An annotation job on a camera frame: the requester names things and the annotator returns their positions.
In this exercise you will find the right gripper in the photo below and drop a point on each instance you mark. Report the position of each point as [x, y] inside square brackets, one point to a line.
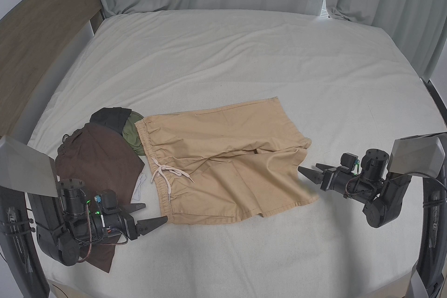
[337, 179]

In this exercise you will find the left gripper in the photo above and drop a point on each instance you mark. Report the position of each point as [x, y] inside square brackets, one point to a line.
[115, 225]

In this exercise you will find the beige shorts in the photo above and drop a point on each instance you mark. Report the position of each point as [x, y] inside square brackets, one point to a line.
[227, 150]

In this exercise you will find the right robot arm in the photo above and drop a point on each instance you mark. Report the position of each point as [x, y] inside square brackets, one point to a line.
[415, 153]

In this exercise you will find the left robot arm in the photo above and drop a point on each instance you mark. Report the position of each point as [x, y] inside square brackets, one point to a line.
[24, 171]

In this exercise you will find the bed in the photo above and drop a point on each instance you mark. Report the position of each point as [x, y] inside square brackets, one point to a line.
[244, 62]

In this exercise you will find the white garment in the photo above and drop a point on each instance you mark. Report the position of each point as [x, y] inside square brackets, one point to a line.
[138, 186]

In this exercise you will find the brown shorts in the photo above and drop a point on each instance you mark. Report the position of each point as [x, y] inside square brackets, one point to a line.
[97, 157]

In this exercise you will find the green garment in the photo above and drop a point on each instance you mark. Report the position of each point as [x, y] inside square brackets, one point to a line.
[131, 136]

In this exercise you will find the black garment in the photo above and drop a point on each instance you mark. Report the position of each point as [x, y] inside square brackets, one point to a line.
[108, 118]

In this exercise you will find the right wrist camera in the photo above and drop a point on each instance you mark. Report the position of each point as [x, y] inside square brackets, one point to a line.
[350, 160]

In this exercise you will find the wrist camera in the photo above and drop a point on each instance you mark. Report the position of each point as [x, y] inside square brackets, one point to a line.
[350, 160]
[107, 202]

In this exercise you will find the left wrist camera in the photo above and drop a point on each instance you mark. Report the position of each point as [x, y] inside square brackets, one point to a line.
[107, 202]

